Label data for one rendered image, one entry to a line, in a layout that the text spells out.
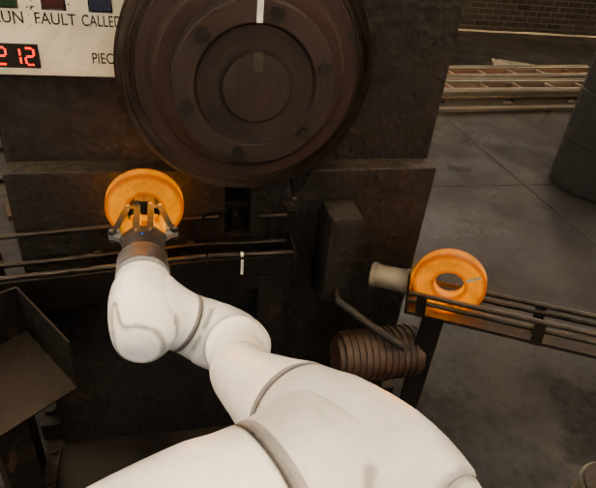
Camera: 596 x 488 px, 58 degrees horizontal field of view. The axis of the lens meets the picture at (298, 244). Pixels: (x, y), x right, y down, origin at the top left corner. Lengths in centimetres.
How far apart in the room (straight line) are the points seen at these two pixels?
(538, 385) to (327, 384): 179
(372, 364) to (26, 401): 72
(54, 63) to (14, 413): 64
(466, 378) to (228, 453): 177
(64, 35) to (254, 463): 95
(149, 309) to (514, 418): 146
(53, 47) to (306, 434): 95
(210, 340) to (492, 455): 121
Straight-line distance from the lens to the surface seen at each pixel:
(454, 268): 120
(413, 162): 136
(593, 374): 234
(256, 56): 93
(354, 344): 129
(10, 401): 112
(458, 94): 466
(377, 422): 37
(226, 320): 87
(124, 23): 100
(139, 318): 82
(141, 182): 112
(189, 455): 34
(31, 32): 117
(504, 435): 195
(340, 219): 120
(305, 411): 37
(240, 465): 33
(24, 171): 124
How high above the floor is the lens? 140
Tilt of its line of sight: 33 degrees down
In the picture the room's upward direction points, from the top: 6 degrees clockwise
